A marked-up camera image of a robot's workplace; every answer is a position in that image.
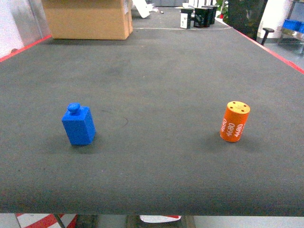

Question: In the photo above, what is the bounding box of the blue bin background right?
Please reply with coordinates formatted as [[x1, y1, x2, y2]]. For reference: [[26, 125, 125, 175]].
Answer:
[[283, 19, 304, 33]]

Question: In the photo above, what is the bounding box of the black white box front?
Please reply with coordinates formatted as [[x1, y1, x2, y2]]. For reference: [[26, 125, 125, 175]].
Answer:
[[180, 8, 193, 29]]

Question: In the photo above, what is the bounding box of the black box rear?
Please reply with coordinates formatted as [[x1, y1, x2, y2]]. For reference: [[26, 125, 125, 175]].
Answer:
[[202, 5, 218, 25]]

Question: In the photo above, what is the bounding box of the red white striped barrier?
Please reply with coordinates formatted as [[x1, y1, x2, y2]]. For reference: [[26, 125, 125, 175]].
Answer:
[[15, 213, 78, 228]]

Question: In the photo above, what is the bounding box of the blue block part with knob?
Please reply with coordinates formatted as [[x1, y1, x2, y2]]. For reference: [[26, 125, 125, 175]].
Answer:
[[62, 103, 95, 146]]

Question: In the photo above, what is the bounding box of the large cardboard box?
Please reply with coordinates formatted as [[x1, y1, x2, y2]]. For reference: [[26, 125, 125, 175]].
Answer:
[[42, 0, 133, 40]]

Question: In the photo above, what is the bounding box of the dark grey table mat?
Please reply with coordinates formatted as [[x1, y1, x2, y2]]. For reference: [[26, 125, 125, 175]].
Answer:
[[0, 6, 304, 217]]

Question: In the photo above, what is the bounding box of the black office chair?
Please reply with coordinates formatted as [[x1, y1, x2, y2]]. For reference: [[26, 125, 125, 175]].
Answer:
[[227, 0, 268, 41]]

